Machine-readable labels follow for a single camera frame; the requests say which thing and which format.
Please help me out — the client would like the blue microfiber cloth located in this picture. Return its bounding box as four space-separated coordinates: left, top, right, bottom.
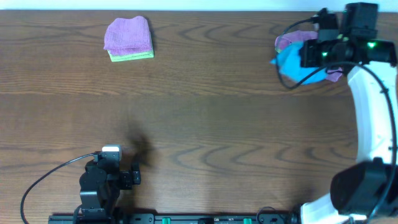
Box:
277 42 318 83

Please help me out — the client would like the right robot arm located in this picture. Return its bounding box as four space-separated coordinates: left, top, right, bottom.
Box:
300 2 397 223

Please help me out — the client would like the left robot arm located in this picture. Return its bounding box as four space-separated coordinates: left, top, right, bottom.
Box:
72 152 141 223

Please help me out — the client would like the crumpled purple cloth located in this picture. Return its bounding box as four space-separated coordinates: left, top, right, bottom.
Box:
275 30 342 85

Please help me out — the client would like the folded green cloth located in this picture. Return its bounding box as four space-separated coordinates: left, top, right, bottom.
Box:
107 34 154 62

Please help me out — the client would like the folded purple cloth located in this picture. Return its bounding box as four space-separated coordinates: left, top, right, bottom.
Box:
104 16 153 56

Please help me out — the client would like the black mounting rail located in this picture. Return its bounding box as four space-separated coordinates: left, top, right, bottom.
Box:
48 213 301 224

